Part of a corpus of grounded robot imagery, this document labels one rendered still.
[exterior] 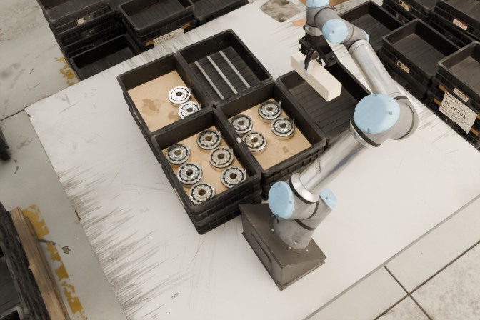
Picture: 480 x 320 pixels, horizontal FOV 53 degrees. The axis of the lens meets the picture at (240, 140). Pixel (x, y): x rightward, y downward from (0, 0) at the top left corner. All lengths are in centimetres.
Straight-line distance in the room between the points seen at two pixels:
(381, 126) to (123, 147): 129
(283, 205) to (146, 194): 75
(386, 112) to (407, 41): 184
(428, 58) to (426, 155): 101
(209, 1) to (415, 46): 139
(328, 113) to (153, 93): 81
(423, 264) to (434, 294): 16
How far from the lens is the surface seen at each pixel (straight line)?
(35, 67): 395
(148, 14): 328
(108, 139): 235
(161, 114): 220
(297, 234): 176
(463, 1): 342
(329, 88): 188
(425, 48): 321
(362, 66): 169
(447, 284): 279
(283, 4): 288
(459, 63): 300
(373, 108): 143
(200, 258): 195
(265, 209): 185
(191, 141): 208
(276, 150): 202
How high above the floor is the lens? 248
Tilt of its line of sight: 53 degrees down
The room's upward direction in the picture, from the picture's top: 6 degrees counter-clockwise
